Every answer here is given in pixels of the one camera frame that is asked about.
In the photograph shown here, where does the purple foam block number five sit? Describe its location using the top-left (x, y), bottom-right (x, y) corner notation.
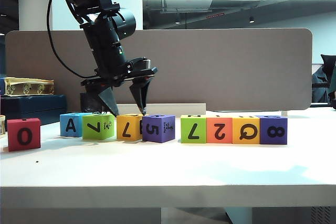
top-left (142, 114), bottom-right (176, 144)

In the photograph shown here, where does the dark blue box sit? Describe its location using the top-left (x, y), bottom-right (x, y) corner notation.
top-left (0, 94), bottom-right (68, 126)

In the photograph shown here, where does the black chair headrest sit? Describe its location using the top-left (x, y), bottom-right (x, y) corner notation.
top-left (320, 54), bottom-right (336, 78)

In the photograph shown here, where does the green foam block number seven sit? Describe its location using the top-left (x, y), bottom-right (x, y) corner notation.
top-left (180, 114), bottom-right (207, 144)

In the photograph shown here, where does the blue foam block letter A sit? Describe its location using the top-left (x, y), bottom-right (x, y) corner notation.
top-left (59, 113), bottom-right (86, 137)

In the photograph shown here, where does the red foam block letter O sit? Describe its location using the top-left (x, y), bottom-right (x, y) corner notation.
top-left (7, 118), bottom-right (41, 152)

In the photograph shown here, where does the white table leg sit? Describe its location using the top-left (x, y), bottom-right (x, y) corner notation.
top-left (225, 207), bottom-right (254, 224)

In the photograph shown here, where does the yellow foam block letter Q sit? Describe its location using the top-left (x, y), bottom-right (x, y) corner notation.
top-left (232, 115), bottom-right (261, 145)

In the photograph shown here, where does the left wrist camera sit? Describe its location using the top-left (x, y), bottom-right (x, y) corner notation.
top-left (128, 56), bottom-right (153, 71)

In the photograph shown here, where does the black mug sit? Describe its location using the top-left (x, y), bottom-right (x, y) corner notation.
top-left (80, 92), bottom-right (107, 114)

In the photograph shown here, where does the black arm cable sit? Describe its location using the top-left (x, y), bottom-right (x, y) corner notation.
top-left (46, 0), bottom-right (89, 79)

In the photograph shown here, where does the orange foam block number two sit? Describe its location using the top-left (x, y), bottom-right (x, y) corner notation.
top-left (206, 115), bottom-right (234, 144)

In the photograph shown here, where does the brown fabric desk divider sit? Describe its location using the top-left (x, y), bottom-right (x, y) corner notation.
top-left (5, 28), bottom-right (313, 112)

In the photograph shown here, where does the gold patterned box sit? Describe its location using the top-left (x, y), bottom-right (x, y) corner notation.
top-left (4, 77), bottom-right (55, 97)

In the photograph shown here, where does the seated person in dark clothes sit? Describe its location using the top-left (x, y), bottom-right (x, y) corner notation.
top-left (311, 63), bottom-right (336, 104)

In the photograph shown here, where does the yellow foam block letter E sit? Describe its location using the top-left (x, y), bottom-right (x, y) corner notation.
top-left (116, 113), bottom-right (144, 141)

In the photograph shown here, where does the green seven block animal print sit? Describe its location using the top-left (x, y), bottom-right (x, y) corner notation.
top-left (82, 113), bottom-right (117, 141)

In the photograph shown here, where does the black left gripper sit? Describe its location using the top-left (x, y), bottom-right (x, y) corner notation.
top-left (80, 47), bottom-right (159, 118)

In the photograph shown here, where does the purple foam block number eight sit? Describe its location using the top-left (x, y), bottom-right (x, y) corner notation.
top-left (257, 115), bottom-right (288, 145)

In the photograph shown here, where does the white cable tray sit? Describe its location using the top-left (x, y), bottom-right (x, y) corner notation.
top-left (115, 103), bottom-right (207, 117)

